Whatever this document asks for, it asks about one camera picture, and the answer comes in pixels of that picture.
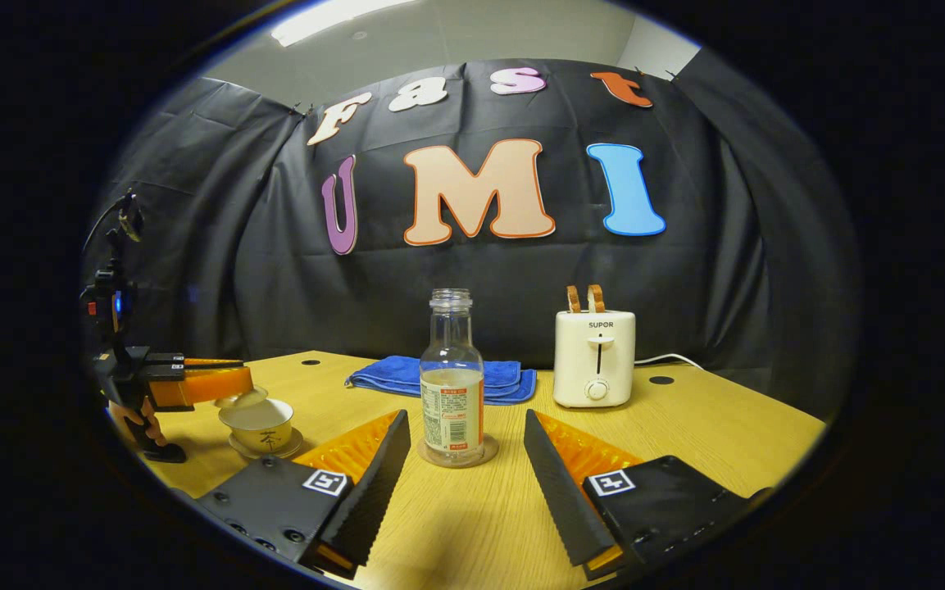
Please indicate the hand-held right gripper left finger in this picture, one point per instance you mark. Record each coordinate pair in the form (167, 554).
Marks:
(374, 492)

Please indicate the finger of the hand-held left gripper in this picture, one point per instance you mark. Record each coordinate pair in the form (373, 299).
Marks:
(206, 385)
(193, 362)

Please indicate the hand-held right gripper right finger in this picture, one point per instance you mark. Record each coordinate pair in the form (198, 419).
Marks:
(558, 487)

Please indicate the white teacup lid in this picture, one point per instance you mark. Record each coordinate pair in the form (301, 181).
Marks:
(247, 399)

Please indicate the white teacup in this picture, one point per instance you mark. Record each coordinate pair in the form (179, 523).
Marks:
(263, 430)

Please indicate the round coaster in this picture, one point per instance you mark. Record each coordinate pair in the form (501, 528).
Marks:
(490, 451)

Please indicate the clear glass water bottle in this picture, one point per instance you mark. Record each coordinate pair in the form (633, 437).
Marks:
(452, 410)

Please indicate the white teacup saucer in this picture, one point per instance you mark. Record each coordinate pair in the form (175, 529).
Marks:
(296, 447)

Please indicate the blue folded towel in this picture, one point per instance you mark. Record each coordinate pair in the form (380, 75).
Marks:
(382, 375)

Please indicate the black backdrop cloth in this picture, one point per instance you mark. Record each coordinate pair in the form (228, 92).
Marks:
(275, 270)

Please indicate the white toaster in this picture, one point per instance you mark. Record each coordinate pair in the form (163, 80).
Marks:
(591, 360)

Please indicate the bread slice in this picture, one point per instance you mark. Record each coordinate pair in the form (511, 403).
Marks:
(596, 298)
(574, 299)

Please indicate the ceiling light panel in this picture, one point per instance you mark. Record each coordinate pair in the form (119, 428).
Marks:
(333, 16)

